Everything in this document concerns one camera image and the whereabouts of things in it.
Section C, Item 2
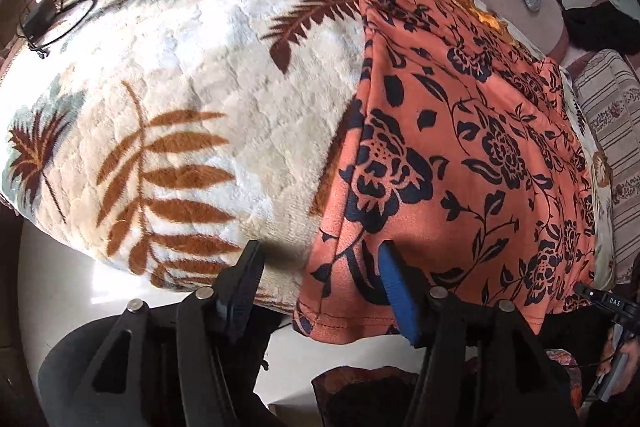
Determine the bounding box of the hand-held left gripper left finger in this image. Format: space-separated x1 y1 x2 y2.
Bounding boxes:
75 239 273 427

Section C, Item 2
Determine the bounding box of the black charger with cable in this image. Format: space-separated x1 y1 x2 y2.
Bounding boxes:
15 0 98 60

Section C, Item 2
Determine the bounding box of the striped beige pillow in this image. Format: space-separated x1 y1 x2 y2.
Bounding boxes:
570 49 640 285

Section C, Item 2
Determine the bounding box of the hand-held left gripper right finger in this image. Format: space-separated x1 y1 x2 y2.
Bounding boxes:
377 240 581 427

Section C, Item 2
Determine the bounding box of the orange floral garment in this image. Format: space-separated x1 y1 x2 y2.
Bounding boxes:
292 0 598 340

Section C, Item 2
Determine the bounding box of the black cloth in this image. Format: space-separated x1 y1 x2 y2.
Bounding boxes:
551 0 640 54

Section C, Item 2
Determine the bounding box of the leaf print fleece blanket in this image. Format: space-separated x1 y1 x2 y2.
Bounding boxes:
0 0 617 310

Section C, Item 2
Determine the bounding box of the person's right hand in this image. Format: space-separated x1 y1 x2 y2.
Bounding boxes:
619 338 640 388

